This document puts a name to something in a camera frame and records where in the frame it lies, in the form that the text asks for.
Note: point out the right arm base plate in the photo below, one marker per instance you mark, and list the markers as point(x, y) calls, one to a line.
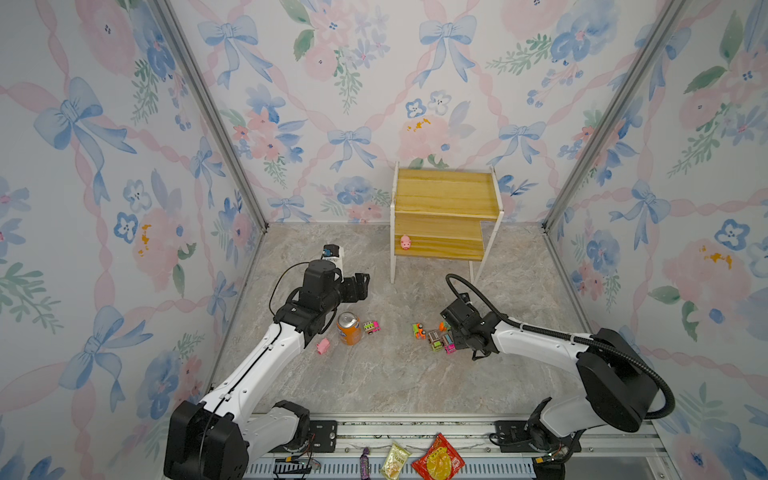
point(517, 436)

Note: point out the yellow green snack packet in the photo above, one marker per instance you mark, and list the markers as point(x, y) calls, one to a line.
point(395, 462)

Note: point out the wooden two-tier shelf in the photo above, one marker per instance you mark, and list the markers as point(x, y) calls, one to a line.
point(448, 214)

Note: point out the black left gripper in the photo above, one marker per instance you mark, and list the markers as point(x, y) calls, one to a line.
point(360, 285)

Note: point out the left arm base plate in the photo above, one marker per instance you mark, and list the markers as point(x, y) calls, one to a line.
point(318, 436)

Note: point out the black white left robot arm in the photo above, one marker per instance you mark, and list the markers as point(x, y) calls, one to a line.
point(218, 436)

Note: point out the orange soda can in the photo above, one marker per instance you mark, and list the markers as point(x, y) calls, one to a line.
point(349, 328)

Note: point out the aluminium front rail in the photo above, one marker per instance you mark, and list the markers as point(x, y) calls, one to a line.
point(606, 453)

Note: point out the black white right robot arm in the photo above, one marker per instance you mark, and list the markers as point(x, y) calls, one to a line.
point(617, 388)

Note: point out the grey green toy truck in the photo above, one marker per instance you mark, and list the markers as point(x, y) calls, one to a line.
point(435, 338)

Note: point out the red snack packet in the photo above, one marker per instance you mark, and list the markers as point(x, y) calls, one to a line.
point(441, 461)

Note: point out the purple small bottle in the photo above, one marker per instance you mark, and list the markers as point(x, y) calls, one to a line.
point(364, 464)

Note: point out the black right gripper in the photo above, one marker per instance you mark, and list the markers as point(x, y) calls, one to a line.
point(457, 344)

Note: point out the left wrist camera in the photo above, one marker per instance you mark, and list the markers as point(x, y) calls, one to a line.
point(333, 253)

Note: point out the pink green toy truck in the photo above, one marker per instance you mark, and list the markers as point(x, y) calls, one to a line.
point(371, 327)

